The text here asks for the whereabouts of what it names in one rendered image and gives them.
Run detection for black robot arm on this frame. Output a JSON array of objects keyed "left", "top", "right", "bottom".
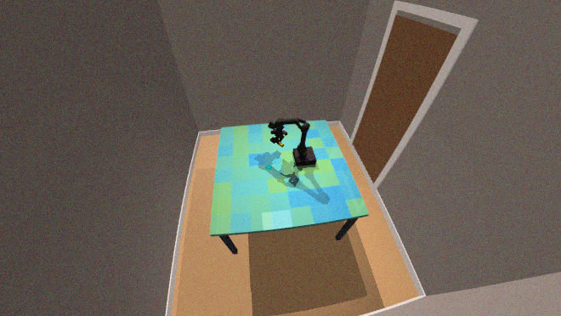
[{"left": 268, "top": 118, "right": 310, "bottom": 160}]

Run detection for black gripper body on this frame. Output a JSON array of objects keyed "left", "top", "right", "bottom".
[{"left": 270, "top": 130, "right": 287, "bottom": 144}]

